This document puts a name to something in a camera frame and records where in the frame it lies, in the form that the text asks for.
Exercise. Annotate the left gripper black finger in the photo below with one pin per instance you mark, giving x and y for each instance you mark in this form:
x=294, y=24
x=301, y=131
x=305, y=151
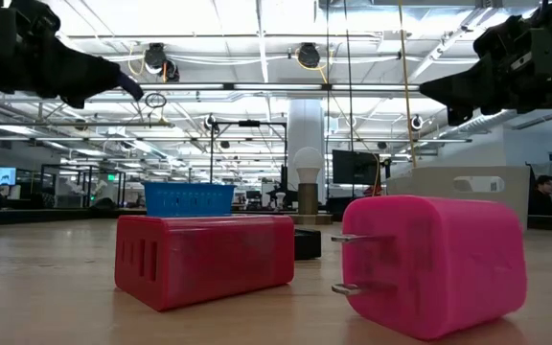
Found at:
x=133, y=89
x=89, y=76

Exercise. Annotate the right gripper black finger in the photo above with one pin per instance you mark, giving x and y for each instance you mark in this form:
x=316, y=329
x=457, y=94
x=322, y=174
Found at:
x=459, y=117
x=463, y=88

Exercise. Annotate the blue plastic basket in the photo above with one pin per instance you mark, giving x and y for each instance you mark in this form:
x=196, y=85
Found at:
x=185, y=199

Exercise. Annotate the pink charger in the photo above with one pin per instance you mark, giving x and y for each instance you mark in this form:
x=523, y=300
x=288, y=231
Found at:
x=439, y=268

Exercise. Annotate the red slotted charger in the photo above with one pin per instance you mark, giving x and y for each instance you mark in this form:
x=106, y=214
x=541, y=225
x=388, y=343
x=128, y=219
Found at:
x=209, y=259

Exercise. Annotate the black digital display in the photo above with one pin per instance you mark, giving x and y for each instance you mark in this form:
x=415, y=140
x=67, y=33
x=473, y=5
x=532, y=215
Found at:
x=308, y=244

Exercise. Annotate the black computer monitor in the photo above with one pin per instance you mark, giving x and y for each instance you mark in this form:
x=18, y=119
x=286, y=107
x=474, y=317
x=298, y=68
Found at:
x=355, y=167

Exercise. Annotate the person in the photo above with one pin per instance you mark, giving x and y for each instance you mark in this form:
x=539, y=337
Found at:
x=542, y=201

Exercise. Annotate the white column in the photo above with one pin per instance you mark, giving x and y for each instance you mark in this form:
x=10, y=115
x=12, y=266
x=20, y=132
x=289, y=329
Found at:
x=305, y=124

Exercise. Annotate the white light bulb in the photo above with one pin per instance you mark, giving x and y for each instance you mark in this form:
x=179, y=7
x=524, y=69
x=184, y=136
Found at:
x=308, y=163

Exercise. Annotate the round wooden bulb stand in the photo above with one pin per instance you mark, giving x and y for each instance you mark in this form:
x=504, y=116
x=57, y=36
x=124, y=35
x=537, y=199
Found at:
x=308, y=199

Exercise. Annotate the black camera gantry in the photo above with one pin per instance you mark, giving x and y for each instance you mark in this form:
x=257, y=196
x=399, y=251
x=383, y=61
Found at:
x=248, y=123

